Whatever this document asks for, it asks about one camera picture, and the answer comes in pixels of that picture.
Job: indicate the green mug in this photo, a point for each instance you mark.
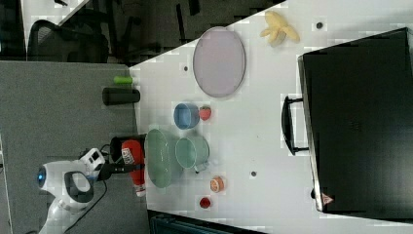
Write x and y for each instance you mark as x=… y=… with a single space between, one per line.
x=192 y=152

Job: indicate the black office chair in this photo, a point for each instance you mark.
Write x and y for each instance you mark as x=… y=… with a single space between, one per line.
x=80 y=39

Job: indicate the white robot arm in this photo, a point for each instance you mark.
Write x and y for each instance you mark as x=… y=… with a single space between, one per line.
x=72 y=185

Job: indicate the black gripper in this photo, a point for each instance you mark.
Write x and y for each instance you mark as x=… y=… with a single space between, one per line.
x=107 y=170

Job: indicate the dark grey cup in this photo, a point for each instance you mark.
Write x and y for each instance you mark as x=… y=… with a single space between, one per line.
x=116 y=96

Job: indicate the blue cup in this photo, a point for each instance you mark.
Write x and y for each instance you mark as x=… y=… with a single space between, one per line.
x=186 y=116

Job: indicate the green oval strainer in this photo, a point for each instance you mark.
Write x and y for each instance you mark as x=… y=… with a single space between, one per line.
x=162 y=165

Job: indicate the grey round plate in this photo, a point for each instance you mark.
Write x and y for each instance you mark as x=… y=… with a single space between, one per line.
x=219 y=62

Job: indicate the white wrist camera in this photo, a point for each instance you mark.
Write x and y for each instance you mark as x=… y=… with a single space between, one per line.
x=93 y=160

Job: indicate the orange slice toy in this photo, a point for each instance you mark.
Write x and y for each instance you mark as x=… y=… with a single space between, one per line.
x=216 y=184

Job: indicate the red ketchup bottle toy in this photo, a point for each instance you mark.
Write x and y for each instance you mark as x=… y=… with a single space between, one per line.
x=132 y=153

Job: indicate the green cylinder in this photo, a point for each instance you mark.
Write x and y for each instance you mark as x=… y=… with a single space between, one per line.
x=122 y=80

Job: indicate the small red strawberry toy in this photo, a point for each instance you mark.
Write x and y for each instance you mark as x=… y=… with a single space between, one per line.
x=205 y=203

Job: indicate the peeled banana toy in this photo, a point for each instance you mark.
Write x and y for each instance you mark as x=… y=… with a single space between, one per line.
x=278 y=29

